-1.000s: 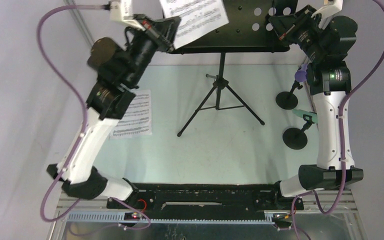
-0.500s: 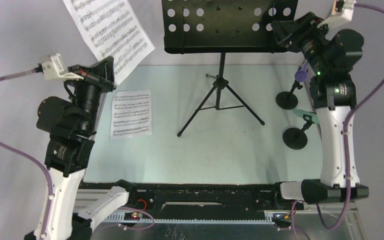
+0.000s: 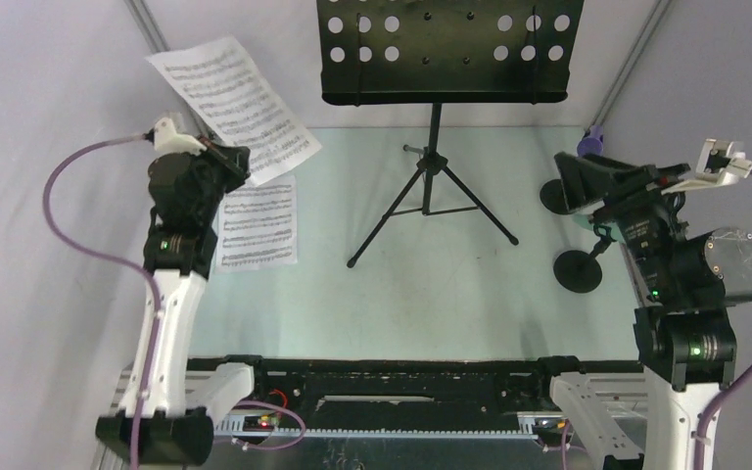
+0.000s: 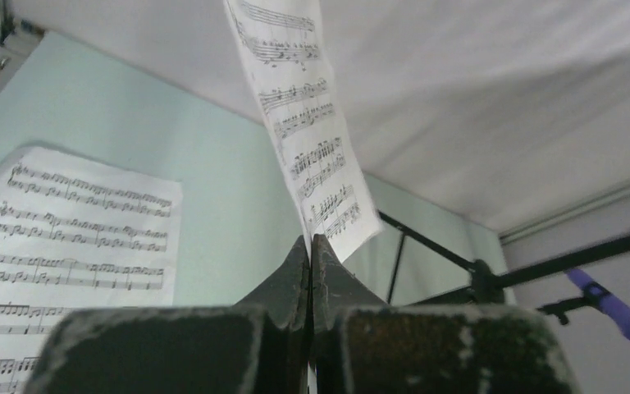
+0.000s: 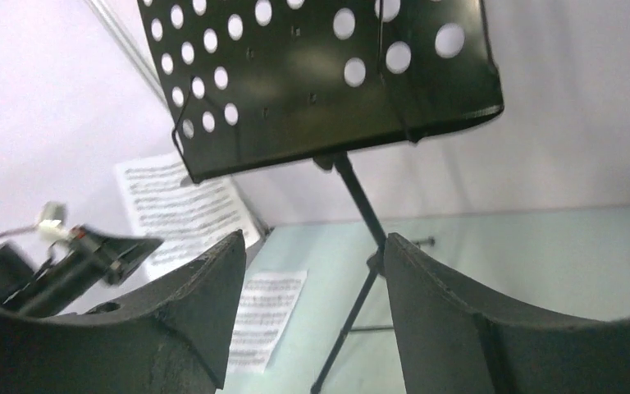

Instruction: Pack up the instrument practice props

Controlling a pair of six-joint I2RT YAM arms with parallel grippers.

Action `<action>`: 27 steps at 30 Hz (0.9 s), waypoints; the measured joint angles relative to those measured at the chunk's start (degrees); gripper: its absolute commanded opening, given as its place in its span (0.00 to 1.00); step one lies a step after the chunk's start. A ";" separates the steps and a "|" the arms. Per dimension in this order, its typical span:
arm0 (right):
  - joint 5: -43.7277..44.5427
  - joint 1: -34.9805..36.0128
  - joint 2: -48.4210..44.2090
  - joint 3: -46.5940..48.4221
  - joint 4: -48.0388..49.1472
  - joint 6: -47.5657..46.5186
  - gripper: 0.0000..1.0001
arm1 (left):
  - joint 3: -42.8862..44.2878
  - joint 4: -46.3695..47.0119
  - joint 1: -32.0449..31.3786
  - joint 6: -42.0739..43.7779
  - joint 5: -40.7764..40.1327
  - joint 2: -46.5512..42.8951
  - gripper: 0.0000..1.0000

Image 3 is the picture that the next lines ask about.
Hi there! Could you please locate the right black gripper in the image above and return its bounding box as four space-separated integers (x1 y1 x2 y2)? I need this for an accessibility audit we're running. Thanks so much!
549 150 684 297

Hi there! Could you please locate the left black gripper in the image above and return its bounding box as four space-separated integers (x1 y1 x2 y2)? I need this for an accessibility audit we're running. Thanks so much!
183 135 251 221

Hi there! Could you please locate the white sheet music page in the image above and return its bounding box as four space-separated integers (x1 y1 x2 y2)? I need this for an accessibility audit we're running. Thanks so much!
214 175 298 273
147 36 322 186

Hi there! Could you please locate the black music stand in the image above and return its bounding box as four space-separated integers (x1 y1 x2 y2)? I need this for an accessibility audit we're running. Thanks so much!
315 0 587 269

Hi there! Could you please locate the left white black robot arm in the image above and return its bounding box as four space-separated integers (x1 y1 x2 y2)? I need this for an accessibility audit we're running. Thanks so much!
95 143 270 469

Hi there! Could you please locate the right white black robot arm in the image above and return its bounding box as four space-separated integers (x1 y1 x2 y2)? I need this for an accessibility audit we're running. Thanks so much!
530 146 752 469

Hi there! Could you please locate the green toy microphone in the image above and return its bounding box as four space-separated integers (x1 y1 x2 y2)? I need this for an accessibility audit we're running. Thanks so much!
572 213 623 242

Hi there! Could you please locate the purple toy microphone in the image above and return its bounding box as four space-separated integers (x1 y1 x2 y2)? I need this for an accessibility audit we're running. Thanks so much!
576 125 604 157

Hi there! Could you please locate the black round microphone stand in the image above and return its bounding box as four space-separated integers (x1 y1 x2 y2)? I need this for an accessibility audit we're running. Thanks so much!
540 178 575 215
552 238 612 294

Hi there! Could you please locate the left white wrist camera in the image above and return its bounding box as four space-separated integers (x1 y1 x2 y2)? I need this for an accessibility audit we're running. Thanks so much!
144 113 207 157

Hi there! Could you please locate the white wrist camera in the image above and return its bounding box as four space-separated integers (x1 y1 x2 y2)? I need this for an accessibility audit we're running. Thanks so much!
662 138 752 194
144 113 207 157

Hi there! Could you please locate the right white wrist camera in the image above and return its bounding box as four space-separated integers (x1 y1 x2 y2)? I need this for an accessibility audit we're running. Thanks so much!
662 138 752 194

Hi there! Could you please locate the aluminium frame rail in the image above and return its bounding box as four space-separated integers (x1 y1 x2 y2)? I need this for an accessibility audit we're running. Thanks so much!
125 1 213 142

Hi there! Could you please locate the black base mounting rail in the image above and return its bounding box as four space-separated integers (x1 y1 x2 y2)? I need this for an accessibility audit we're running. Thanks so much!
184 354 643 448

